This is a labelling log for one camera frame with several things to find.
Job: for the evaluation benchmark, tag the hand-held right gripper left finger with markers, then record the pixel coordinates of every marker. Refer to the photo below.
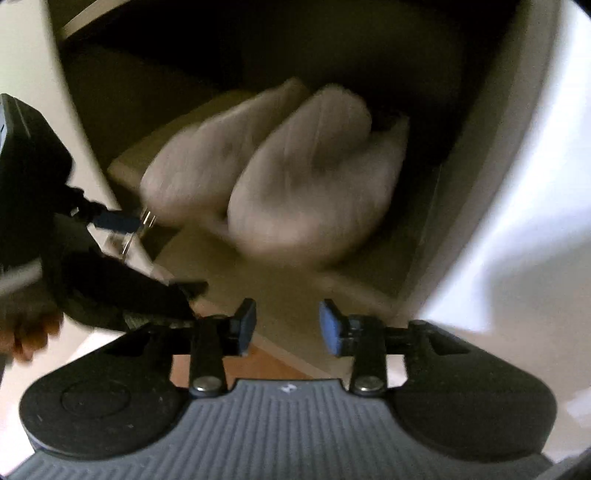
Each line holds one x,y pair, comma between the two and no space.
247,323

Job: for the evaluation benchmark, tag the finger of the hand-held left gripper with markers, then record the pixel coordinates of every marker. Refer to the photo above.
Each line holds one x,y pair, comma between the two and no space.
115,221
138,295

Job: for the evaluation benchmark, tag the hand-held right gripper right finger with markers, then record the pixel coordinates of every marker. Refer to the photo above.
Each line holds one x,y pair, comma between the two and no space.
330,327

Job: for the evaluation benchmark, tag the beige plush slipper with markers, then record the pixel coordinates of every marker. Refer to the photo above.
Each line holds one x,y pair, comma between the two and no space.
300,184
207,161

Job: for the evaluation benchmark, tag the white shoe cabinet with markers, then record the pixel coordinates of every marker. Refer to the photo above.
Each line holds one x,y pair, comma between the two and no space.
508,184

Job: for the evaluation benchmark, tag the person's left hand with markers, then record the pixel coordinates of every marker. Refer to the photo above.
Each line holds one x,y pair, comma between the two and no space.
32,332

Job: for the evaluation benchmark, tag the metal door hinge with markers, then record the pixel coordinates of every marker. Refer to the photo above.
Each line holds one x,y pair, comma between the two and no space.
147,219

